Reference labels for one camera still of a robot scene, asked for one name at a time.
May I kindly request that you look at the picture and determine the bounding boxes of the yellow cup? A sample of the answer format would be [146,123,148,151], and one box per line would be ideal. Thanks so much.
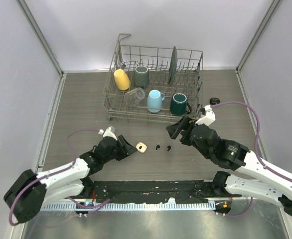
[114,69,131,91]

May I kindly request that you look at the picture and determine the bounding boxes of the grey wire dish rack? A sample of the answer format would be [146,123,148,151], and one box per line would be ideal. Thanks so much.
[103,33,204,123]

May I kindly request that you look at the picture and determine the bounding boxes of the teal plate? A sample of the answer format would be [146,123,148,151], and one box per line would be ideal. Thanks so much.
[168,47,178,84]

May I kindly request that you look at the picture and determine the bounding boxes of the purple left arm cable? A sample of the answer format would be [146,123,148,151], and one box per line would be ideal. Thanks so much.
[8,128,111,227]

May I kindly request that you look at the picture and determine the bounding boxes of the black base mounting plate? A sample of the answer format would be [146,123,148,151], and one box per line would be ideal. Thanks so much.
[90,180,230,204]

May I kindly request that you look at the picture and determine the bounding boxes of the light blue mug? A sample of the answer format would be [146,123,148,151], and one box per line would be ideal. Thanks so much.
[147,90,165,113]

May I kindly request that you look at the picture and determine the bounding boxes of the clear glass cup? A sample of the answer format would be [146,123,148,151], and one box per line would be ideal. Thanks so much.
[124,87,145,107]

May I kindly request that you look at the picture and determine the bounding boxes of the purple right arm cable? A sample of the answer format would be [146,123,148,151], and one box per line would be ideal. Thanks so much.
[212,101,292,217]

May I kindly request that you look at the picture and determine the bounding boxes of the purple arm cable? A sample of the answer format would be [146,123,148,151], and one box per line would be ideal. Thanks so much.
[212,101,292,217]
[8,128,111,227]

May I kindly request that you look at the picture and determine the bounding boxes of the grey-green mug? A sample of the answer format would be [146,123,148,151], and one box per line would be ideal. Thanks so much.
[134,66,149,87]

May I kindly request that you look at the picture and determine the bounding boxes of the black earbud charging case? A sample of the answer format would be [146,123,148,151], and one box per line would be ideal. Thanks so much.
[209,98,220,105]

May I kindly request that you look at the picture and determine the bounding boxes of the aluminium slotted rail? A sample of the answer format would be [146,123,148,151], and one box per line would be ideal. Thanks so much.
[41,200,216,212]

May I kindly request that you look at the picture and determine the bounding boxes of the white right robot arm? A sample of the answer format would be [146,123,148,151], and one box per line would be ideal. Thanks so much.
[166,117,292,216]

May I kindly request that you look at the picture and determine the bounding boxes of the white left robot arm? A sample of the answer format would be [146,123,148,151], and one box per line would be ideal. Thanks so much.
[3,135,138,226]

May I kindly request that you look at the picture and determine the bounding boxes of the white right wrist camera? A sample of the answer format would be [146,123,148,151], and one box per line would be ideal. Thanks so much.
[195,105,216,126]

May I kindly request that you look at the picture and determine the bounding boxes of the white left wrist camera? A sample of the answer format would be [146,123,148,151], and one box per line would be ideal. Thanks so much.
[98,126,117,140]

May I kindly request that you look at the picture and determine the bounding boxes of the beige earbud charging case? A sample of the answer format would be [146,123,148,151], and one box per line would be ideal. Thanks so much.
[136,142,147,153]

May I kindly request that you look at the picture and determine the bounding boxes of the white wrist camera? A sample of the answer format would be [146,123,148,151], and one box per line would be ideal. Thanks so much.
[195,105,216,126]
[98,126,117,140]

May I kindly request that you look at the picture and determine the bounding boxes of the dark teal mug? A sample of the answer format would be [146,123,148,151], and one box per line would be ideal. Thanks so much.
[170,93,192,116]

